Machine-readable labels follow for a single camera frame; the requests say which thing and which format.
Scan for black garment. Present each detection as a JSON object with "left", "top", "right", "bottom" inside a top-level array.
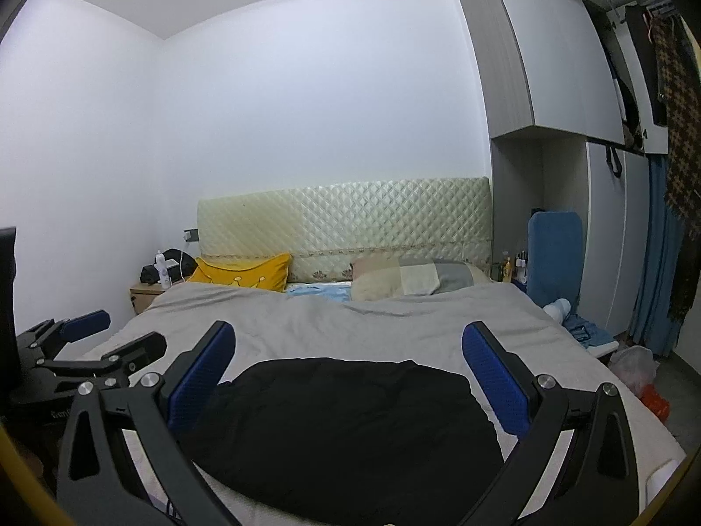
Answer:
[{"left": 179, "top": 359, "right": 504, "bottom": 525}]

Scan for red orange plastic bag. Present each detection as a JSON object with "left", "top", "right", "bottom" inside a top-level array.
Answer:
[{"left": 641, "top": 384, "right": 670, "bottom": 423}]

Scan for white plastic bag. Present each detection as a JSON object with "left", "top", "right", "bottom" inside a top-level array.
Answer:
[{"left": 608, "top": 345, "right": 658, "bottom": 398}]

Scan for wooden nightstand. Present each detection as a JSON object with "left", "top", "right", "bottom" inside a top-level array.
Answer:
[{"left": 128, "top": 283, "right": 165, "bottom": 315}]

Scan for folded blue jeans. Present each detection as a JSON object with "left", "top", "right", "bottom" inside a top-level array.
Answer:
[{"left": 563, "top": 313, "right": 619, "bottom": 357}]

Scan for blue curtain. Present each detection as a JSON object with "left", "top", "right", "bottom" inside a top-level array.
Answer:
[{"left": 629, "top": 154, "right": 684, "bottom": 356}]

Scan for white plush toy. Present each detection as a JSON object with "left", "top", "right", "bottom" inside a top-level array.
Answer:
[{"left": 543, "top": 298, "right": 571, "bottom": 324}]

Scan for white spray bottle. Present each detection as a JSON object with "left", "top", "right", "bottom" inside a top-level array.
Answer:
[{"left": 155, "top": 251, "right": 171, "bottom": 290}]

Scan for black bag on nightstand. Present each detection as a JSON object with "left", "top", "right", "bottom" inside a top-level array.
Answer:
[{"left": 139, "top": 248, "right": 197, "bottom": 285}]

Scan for grey bed sheet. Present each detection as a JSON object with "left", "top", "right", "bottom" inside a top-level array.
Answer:
[{"left": 80, "top": 283, "right": 686, "bottom": 525}]

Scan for bottles on side shelf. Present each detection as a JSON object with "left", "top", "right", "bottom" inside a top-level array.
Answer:
[{"left": 491, "top": 251, "right": 528, "bottom": 285}]

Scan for yellow pillow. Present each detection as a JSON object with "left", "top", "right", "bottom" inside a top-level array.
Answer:
[{"left": 188, "top": 253, "right": 292, "bottom": 292}]

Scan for patchwork beige grey pillow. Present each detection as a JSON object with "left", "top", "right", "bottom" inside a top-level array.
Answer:
[{"left": 350, "top": 256, "right": 489, "bottom": 302}]

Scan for light blue patterned sheet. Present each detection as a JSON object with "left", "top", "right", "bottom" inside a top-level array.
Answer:
[{"left": 285, "top": 281, "right": 352, "bottom": 302}]

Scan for cream quilted headboard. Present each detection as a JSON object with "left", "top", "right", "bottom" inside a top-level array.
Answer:
[{"left": 197, "top": 177, "right": 493, "bottom": 283}]

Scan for houndstooth brown scarf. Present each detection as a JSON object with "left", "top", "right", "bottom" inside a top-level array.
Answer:
[{"left": 650, "top": 17, "right": 700, "bottom": 322}]

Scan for grey wardrobe cabinet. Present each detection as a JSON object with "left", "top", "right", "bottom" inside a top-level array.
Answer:
[{"left": 459, "top": 0, "right": 649, "bottom": 335}]

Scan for wall power socket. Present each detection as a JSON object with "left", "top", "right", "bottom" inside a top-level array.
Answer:
[{"left": 183, "top": 228, "right": 198, "bottom": 242}]

